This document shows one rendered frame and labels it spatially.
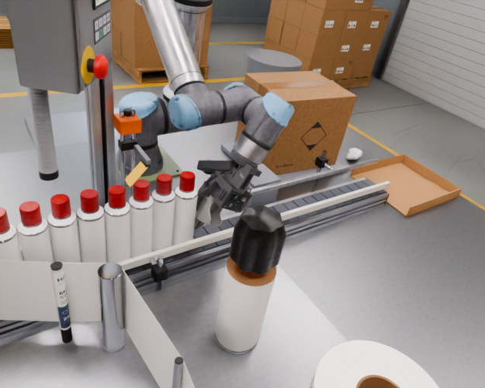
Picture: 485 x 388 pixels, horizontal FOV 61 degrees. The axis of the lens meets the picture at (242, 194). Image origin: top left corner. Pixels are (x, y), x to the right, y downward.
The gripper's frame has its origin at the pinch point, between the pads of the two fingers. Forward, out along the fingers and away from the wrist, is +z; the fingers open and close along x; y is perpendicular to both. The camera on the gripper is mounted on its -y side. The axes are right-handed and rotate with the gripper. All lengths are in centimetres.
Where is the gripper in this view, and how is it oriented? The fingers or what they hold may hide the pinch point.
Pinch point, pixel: (195, 222)
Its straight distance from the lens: 100.1
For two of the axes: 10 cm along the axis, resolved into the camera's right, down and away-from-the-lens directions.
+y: 5.5, 5.4, -6.4
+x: 6.4, 2.2, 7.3
